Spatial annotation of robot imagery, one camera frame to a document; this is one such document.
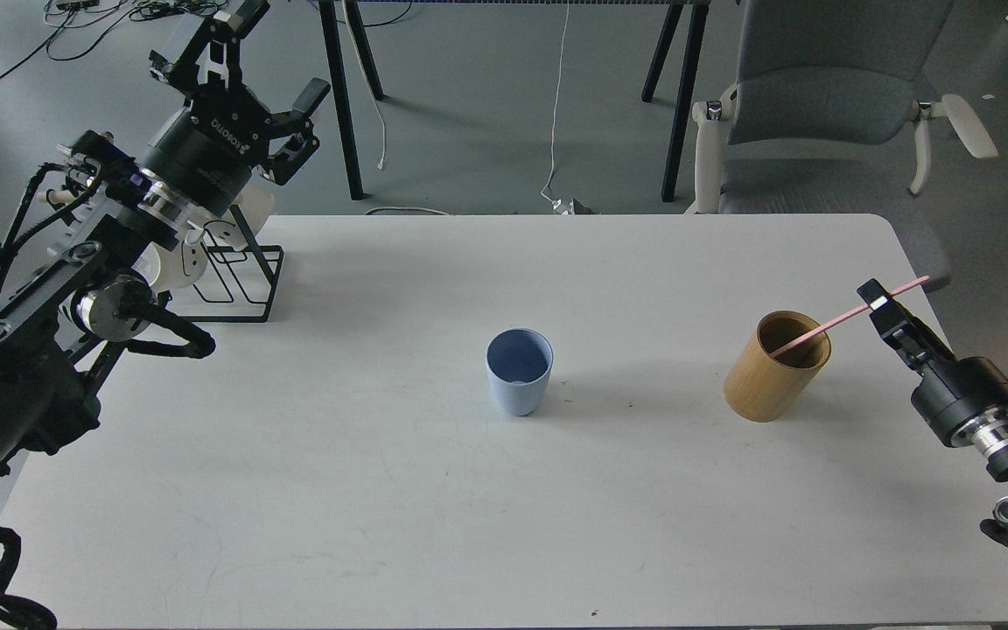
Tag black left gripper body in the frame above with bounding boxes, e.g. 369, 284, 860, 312
136, 92, 271, 218

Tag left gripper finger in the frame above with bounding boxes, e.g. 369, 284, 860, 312
249, 77, 331, 186
149, 1, 270, 110

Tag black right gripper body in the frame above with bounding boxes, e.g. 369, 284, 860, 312
909, 356, 1008, 448

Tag pink chopstick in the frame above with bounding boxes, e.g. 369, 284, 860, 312
769, 275, 931, 359

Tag light blue plastic cup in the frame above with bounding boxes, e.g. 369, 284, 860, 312
485, 328, 555, 417

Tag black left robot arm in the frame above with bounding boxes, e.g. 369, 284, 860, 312
0, 1, 331, 629

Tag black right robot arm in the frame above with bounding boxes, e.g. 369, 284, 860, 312
857, 279, 1008, 548

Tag white plate in rack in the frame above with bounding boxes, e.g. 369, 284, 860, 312
133, 184, 276, 292

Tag black table legs left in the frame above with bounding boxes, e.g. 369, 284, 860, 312
318, 0, 387, 200

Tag black table legs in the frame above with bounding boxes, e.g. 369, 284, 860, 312
640, 1, 712, 203
318, 0, 387, 200

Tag bamboo cylinder holder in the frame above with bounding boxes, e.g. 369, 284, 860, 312
723, 311, 832, 423

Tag wooden dowel rod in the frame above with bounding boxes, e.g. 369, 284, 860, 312
38, 190, 77, 207

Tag grey office chair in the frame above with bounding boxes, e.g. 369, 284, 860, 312
689, 1, 998, 292

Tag black table legs right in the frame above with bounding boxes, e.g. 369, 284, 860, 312
640, 1, 712, 203

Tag black wire dish rack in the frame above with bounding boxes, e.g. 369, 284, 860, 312
161, 207, 285, 324

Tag black floor cables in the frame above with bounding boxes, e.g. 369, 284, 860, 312
0, 0, 234, 132

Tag white hanging cable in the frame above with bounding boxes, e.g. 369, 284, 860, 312
541, 0, 575, 213

